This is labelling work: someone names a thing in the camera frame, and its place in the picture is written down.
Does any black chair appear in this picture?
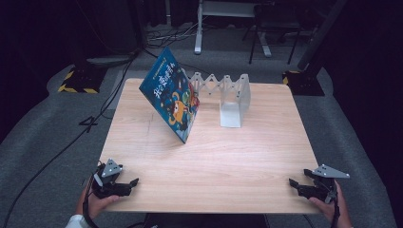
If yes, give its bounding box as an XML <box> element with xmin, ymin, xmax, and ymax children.
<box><xmin>241</xmin><ymin>2</ymin><xmax>302</xmax><ymax>66</ymax></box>

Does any long black floor cable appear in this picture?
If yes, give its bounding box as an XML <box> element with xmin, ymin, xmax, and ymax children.
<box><xmin>2</xmin><ymin>47</ymin><xmax>142</xmax><ymax>224</ymax></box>

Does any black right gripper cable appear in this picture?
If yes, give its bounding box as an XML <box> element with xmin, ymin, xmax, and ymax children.
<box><xmin>329</xmin><ymin>180</ymin><xmax>342</xmax><ymax>228</ymax></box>

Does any bundle of floor cables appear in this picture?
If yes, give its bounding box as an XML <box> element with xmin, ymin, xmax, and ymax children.
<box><xmin>144</xmin><ymin>21</ymin><xmax>205</xmax><ymax>50</ymax></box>

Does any white desk frame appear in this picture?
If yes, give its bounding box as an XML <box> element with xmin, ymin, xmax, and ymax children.
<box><xmin>194</xmin><ymin>0</ymin><xmax>273</xmax><ymax>58</ymax></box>

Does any black stand base striped edge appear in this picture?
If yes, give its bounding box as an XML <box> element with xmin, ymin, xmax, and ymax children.
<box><xmin>57</xmin><ymin>65</ymin><xmax>108</xmax><ymax>95</ymax></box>
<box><xmin>282</xmin><ymin>69</ymin><xmax>326</xmax><ymax>97</ymax></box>

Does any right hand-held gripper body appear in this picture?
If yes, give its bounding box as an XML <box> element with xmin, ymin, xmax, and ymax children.
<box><xmin>302</xmin><ymin>163</ymin><xmax>351</xmax><ymax>204</ymax></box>

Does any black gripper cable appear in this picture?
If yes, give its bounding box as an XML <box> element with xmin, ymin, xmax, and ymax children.
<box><xmin>82</xmin><ymin>162</ymin><xmax>107</xmax><ymax>228</ymax></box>
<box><xmin>329</xmin><ymin>180</ymin><xmax>342</xmax><ymax>228</ymax></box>

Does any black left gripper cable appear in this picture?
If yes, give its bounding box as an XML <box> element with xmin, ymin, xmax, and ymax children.
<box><xmin>82</xmin><ymin>162</ymin><xmax>107</xmax><ymax>228</ymax></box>

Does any person's right hand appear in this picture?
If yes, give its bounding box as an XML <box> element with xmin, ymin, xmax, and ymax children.
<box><xmin>308</xmin><ymin>180</ymin><xmax>354</xmax><ymax>228</ymax></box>

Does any grey metal pole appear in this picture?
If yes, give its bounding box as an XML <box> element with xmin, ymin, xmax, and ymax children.
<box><xmin>297</xmin><ymin>0</ymin><xmax>349</xmax><ymax>71</ymax></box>

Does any person's left hand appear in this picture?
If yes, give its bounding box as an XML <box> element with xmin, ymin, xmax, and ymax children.
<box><xmin>75</xmin><ymin>186</ymin><xmax>121</xmax><ymax>220</ymax></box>

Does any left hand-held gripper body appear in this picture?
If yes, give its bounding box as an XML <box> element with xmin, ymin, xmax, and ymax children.
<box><xmin>91</xmin><ymin>158</ymin><xmax>127</xmax><ymax>200</ymax></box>

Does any blue picture book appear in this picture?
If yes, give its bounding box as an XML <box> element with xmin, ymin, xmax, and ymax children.
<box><xmin>138</xmin><ymin>46</ymin><xmax>202</xmax><ymax>144</ymax></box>

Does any white expandable book rack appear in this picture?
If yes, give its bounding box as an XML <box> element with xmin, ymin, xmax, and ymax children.
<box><xmin>182</xmin><ymin>71</ymin><xmax>252</xmax><ymax>129</ymax></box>

